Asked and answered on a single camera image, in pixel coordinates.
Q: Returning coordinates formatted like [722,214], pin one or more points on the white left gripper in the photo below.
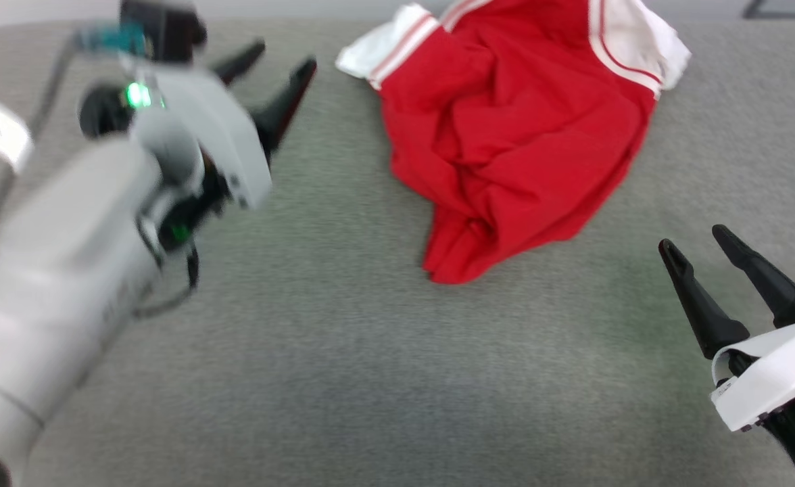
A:
[228,142]

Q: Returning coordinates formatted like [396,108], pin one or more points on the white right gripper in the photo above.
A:
[776,368]

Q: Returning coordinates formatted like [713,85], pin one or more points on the red and white garment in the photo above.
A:
[512,142]

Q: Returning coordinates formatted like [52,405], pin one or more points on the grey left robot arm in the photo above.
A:
[53,284]

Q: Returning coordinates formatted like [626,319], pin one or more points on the grey fabric sofa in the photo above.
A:
[370,352]

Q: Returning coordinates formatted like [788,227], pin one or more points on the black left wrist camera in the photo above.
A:
[161,27]

